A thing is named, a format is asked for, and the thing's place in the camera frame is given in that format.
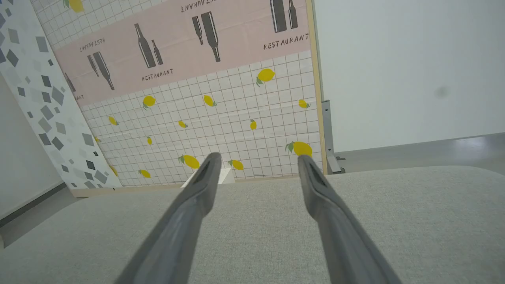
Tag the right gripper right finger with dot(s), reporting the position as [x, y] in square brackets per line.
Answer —
[341, 240]

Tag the grey metal panel bracket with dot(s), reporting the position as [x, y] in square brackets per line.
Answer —
[327, 130]

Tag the grey terrazzo print panel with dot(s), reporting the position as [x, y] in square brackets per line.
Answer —
[43, 98]

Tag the lemon and bottle print panel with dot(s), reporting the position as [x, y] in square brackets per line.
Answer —
[221, 110]

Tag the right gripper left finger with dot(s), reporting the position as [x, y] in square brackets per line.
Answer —
[177, 240]

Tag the small white box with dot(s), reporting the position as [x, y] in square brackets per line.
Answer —
[227, 176]

